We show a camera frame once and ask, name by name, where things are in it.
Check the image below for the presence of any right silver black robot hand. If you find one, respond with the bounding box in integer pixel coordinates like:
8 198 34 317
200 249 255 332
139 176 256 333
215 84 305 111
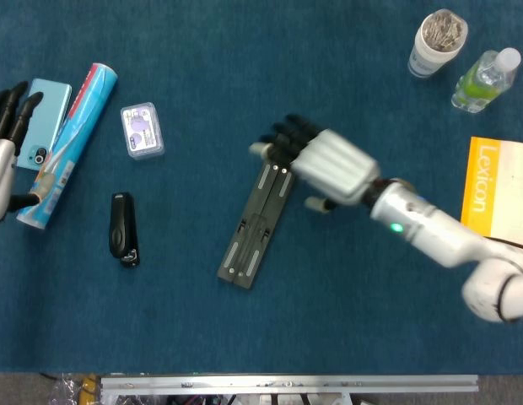
248 113 381 214

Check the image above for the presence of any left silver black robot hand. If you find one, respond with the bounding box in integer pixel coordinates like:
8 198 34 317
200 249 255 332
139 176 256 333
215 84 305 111
0 80 55 231

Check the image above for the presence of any black folding laptop stand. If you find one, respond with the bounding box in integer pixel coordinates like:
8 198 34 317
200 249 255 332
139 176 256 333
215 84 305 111
216 158 297 291

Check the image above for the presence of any blue cling film roll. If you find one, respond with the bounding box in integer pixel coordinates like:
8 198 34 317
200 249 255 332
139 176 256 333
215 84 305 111
15 62 119 231

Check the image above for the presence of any black stapler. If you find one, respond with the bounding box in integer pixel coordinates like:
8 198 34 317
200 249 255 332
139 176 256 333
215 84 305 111
108 192 141 268

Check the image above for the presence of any small clear plastic box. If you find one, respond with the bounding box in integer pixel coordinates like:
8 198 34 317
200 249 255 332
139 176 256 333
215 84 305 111
120 100 166 160

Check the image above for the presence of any white cup of paper clips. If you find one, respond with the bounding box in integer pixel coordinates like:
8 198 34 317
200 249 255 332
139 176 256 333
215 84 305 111
407 8 470 79

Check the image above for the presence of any clear bottle green label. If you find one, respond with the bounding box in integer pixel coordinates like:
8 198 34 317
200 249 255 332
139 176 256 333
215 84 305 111
450 46 522 114

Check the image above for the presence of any yellow white Lexicon book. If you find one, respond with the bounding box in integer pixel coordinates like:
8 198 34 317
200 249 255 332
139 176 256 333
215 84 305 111
460 136 523 246

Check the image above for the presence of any blue felt table cover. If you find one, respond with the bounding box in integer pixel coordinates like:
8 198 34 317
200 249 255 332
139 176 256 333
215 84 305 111
0 0 523 375

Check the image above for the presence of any clear plastic bag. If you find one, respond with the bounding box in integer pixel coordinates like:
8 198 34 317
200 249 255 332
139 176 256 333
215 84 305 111
50 373 98 405

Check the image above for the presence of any aluminium profile rail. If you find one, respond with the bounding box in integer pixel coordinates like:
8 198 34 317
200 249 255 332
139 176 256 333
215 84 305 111
100 374 480 396

